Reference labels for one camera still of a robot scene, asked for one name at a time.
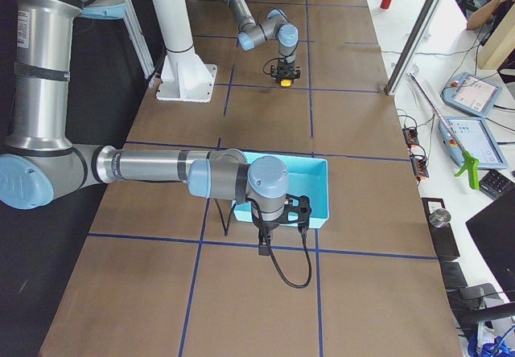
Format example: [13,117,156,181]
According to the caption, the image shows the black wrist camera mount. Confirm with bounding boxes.
[275,194,311,227]

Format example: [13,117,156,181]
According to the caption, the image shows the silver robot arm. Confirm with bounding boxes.
[224,0,301,87]
[1,0,298,255]

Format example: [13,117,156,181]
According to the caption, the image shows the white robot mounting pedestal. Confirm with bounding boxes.
[152,0,217,103]

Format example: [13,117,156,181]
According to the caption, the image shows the upper teach pendant tablet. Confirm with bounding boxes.
[441,72,502,117]

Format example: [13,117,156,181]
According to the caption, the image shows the black calculator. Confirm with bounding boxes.
[479,169,514,200]

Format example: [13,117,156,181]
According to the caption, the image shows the small metal cup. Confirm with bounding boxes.
[428,208,451,228]

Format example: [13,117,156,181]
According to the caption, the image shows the lower teach pendant tablet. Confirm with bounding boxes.
[445,117,508,170]

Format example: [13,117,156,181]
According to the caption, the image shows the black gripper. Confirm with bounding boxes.
[271,58,300,80]
[253,215,278,256]

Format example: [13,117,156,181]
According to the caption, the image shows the aluminium frame post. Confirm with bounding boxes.
[385,0,442,96]

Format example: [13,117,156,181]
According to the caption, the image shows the black orange connector board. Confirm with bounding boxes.
[402,127,429,182]

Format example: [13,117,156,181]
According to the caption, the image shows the green handled reacher grabber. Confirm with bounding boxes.
[407,73,480,190]

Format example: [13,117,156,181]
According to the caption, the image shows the light blue plastic bin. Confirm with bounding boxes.
[244,151,329,229]

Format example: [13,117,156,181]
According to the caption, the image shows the teach pendant tablet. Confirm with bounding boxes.
[445,117,508,170]
[441,72,502,117]

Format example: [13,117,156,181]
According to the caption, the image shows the black camera cable loop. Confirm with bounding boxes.
[257,222,313,289]

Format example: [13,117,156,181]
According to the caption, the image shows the person forearm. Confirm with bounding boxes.
[466,0,514,31]

